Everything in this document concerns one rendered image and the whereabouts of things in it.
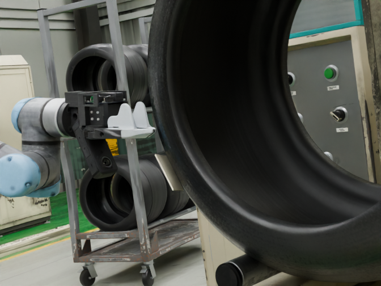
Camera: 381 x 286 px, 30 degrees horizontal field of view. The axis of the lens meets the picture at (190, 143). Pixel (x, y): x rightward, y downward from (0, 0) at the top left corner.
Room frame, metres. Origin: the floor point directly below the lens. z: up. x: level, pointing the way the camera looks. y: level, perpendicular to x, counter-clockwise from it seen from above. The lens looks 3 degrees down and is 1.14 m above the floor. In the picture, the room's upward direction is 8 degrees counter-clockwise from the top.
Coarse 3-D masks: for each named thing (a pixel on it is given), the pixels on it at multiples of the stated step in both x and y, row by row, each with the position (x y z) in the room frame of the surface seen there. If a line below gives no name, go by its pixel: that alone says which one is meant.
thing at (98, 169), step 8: (80, 128) 1.29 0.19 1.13; (80, 136) 1.29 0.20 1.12; (80, 144) 1.29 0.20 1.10; (88, 144) 1.28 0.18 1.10; (96, 144) 1.29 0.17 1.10; (104, 144) 1.30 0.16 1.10; (88, 152) 1.28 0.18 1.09; (96, 152) 1.28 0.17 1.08; (104, 152) 1.29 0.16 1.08; (88, 160) 1.28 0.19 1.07; (96, 160) 1.27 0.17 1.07; (104, 160) 1.27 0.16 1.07; (112, 160) 1.29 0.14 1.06; (96, 168) 1.26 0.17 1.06; (104, 168) 1.27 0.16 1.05; (112, 168) 1.28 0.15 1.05; (96, 176) 1.27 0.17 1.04; (104, 176) 1.28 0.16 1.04
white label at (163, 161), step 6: (156, 156) 1.04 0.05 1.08; (162, 156) 1.06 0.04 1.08; (162, 162) 1.04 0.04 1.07; (168, 162) 1.07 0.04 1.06; (162, 168) 1.03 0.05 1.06; (168, 168) 1.05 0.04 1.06; (168, 174) 1.04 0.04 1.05; (174, 174) 1.06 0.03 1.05; (168, 180) 1.02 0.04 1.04; (174, 180) 1.04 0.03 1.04; (174, 186) 1.03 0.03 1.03; (180, 186) 1.05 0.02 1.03
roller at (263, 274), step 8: (240, 256) 1.00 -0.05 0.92; (248, 256) 1.00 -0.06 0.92; (224, 264) 0.98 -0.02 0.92; (232, 264) 0.97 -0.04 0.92; (240, 264) 0.98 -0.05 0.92; (248, 264) 0.98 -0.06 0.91; (256, 264) 0.99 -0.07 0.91; (264, 264) 1.00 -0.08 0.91; (216, 272) 0.98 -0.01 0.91; (224, 272) 0.97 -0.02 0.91; (232, 272) 0.96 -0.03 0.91; (240, 272) 0.97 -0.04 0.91; (248, 272) 0.97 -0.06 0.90; (256, 272) 0.99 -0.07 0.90; (264, 272) 1.00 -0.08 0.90; (272, 272) 1.02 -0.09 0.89; (280, 272) 1.05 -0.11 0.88; (216, 280) 0.98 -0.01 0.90; (224, 280) 0.97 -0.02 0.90; (232, 280) 0.96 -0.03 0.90; (240, 280) 0.96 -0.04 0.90; (248, 280) 0.97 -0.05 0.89; (256, 280) 0.99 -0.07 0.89
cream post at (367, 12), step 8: (368, 0) 1.20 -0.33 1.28; (376, 0) 1.19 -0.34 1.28; (368, 8) 1.20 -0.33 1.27; (376, 8) 1.19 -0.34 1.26; (368, 16) 1.20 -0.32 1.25; (376, 16) 1.19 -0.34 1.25; (368, 24) 1.20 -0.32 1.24; (376, 24) 1.19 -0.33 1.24; (368, 32) 1.20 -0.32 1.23; (376, 32) 1.19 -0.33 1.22; (368, 40) 1.20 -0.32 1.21; (376, 40) 1.19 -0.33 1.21; (368, 48) 1.21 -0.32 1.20; (376, 48) 1.19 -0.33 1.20; (368, 56) 1.21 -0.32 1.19; (376, 56) 1.20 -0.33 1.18; (376, 64) 1.20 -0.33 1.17; (376, 72) 1.20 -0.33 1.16; (376, 80) 1.20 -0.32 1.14; (376, 88) 1.20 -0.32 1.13; (376, 96) 1.20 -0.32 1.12; (376, 104) 1.20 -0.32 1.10; (376, 112) 1.20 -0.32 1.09; (376, 120) 1.21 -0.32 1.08; (376, 128) 1.21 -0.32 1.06
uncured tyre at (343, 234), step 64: (192, 0) 1.10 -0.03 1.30; (256, 0) 1.20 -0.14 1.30; (192, 64) 1.14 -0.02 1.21; (256, 64) 1.22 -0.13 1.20; (192, 128) 1.12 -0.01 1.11; (256, 128) 1.22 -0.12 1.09; (192, 192) 1.00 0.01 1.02; (256, 192) 1.13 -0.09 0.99; (320, 192) 1.16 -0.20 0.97; (256, 256) 0.96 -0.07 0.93; (320, 256) 0.87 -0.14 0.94
